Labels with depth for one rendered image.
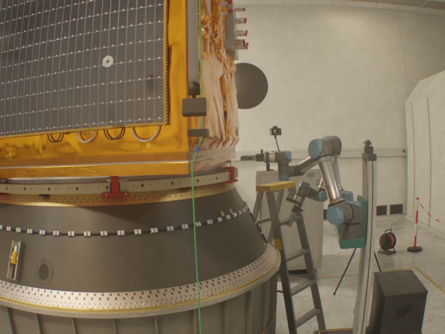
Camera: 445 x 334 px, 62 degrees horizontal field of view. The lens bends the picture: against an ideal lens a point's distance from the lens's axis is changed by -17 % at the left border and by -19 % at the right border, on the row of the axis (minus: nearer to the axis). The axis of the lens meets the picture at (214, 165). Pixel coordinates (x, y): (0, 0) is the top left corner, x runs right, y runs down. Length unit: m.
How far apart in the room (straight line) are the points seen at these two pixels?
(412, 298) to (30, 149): 2.49
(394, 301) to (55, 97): 2.39
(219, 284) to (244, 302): 0.24
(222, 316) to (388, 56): 9.14
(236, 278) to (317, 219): 3.94
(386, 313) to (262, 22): 8.40
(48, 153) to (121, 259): 0.58
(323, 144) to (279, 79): 7.44
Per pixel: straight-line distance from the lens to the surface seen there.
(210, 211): 2.26
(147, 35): 1.77
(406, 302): 2.96
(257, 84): 10.00
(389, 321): 2.99
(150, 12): 1.79
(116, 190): 2.00
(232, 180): 2.48
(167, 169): 1.74
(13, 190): 2.22
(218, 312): 2.13
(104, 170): 1.82
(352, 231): 2.68
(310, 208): 6.01
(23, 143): 2.02
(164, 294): 1.96
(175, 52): 1.76
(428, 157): 8.95
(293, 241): 6.07
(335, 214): 2.55
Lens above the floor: 1.86
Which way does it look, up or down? 3 degrees down
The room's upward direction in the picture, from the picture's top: 2 degrees counter-clockwise
